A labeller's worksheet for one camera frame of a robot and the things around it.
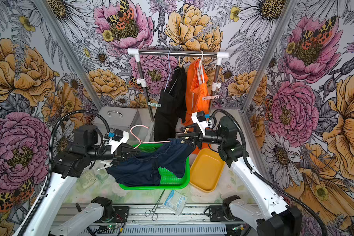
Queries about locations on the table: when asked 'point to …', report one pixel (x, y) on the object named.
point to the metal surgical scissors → (154, 216)
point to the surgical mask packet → (175, 201)
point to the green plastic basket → (167, 180)
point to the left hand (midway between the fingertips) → (138, 154)
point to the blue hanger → (170, 70)
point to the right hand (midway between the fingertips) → (179, 136)
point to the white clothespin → (108, 164)
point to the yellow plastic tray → (206, 170)
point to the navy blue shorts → (143, 168)
